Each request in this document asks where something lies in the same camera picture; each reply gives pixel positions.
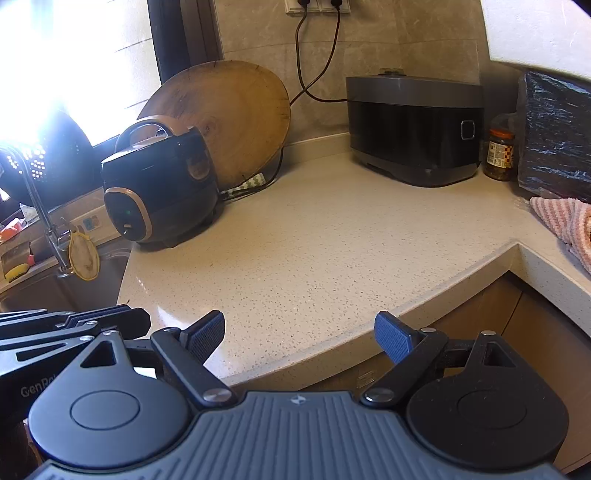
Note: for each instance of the metal faucet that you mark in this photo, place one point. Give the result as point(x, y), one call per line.
point(39, 207)

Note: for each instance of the hanging yellow-rimmed scrubber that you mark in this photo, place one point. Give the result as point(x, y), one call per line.
point(84, 258)

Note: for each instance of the black colander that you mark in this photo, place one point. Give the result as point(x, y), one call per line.
point(60, 157)

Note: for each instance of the white range hood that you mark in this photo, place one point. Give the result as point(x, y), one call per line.
point(540, 32)

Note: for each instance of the dark blue rice cooker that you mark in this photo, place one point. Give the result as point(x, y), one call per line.
point(175, 184)

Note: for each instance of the grey black rice cooker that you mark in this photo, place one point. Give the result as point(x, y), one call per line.
point(406, 124)

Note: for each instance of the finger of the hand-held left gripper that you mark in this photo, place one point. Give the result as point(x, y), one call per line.
point(46, 341)
point(124, 321)

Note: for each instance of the round wooden cutting board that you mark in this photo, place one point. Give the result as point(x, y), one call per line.
point(240, 115)

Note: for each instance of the pink striped towel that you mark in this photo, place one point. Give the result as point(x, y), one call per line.
point(563, 217)

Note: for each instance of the white wall socket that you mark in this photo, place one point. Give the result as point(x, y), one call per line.
point(318, 5)

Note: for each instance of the green white patterned cloth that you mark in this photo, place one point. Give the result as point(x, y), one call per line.
point(251, 181)

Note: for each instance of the black plastic bag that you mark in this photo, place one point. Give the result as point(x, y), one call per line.
point(554, 138)

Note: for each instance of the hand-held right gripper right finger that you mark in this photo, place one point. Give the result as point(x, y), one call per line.
point(392, 337)

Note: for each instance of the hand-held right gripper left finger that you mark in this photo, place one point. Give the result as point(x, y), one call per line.
point(205, 334)

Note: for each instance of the steel sink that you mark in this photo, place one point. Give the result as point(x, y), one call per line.
point(101, 277)

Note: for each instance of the glass sauce jar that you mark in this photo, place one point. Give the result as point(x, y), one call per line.
point(499, 154)

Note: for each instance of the dark window frame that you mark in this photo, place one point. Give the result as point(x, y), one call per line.
point(184, 37)

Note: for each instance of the white outlet with sticker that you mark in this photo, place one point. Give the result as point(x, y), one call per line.
point(92, 224)

